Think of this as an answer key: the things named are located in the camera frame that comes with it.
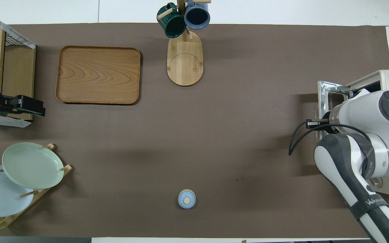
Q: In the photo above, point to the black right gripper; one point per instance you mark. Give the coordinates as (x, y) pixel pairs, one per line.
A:
(328, 128)

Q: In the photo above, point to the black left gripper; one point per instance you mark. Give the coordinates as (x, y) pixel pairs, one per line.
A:
(7, 100)

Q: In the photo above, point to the toaster oven glass door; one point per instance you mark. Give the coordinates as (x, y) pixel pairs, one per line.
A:
(323, 101)

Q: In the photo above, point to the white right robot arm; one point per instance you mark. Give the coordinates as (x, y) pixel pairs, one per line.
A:
(363, 111)

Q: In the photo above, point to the beige oven knob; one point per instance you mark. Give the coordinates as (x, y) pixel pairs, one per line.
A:
(377, 182)

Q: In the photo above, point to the wooden two-tier shelf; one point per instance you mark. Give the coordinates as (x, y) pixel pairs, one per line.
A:
(19, 74)

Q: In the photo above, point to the light green plate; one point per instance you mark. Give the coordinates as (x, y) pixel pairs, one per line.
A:
(32, 165)

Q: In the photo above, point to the rectangular wooden tray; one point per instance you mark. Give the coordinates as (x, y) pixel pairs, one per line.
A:
(98, 74)

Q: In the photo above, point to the wooden plate rack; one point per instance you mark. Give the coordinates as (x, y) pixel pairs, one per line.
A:
(37, 195)

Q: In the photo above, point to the large brown table mat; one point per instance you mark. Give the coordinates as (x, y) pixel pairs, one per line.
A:
(214, 135)

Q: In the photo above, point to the wooden mug tree stand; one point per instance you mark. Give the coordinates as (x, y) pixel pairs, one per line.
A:
(185, 64)

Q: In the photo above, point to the dark green mug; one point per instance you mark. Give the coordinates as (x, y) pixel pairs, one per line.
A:
(171, 24)

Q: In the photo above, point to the blue mug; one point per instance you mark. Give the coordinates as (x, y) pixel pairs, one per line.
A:
(197, 16)

